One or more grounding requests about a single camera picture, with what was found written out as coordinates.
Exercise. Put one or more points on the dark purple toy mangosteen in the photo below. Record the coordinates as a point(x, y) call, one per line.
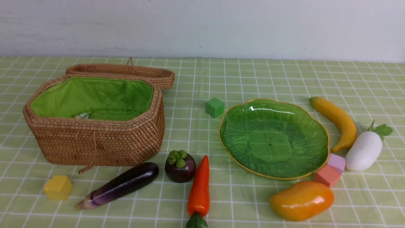
point(180, 166)

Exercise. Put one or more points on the orange toy carrot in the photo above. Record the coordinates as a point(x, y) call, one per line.
point(198, 203)

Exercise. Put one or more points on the purple toy eggplant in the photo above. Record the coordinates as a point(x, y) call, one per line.
point(128, 182)

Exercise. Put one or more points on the yellow toy banana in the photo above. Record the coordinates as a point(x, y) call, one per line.
point(340, 119)

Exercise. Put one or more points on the orange yellow toy mango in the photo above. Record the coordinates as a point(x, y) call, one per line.
point(302, 201)

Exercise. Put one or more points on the white toy radish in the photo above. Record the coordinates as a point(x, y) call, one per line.
point(367, 148)

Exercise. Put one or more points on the green foam cube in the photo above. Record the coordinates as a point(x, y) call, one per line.
point(214, 107)

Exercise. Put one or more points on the woven rattan basket lid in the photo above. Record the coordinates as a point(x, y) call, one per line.
point(162, 78)

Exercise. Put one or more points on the green glass leaf plate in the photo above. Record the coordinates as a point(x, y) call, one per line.
point(275, 140)

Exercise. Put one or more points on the woven rattan basket green lining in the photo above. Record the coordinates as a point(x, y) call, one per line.
point(97, 120)

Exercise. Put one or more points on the salmon red foam cube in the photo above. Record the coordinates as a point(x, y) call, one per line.
point(327, 175)

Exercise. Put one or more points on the pink foam cube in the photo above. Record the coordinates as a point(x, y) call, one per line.
point(337, 163)

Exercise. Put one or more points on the green checkered tablecloth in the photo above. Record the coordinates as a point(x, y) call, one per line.
point(366, 91)

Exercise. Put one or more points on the yellow foam block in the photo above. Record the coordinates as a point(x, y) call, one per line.
point(58, 187)

